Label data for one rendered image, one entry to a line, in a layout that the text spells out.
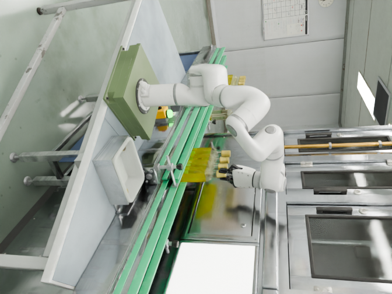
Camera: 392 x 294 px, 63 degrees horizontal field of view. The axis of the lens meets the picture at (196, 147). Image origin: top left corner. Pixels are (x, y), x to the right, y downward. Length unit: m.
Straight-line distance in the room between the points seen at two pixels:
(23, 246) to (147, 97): 0.97
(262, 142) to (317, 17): 6.22
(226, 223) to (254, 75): 6.26
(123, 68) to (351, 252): 1.17
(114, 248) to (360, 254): 0.93
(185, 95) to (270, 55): 6.11
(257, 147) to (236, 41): 6.29
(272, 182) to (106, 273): 0.68
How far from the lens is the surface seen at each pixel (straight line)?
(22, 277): 1.68
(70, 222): 1.15
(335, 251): 1.43
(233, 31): 7.27
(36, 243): 1.80
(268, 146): 1.11
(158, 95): 1.36
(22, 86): 1.82
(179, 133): 1.65
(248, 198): 1.57
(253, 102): 1.11
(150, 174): 1.43
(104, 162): 1.21
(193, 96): 1.32
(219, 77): 1.21
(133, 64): 1.39
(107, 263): 1.22
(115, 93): 1.31
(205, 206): 1.56
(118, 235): 1.29
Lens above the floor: 1.43
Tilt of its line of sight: 15 degrees down
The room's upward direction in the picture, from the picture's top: 88 degrees clockwise
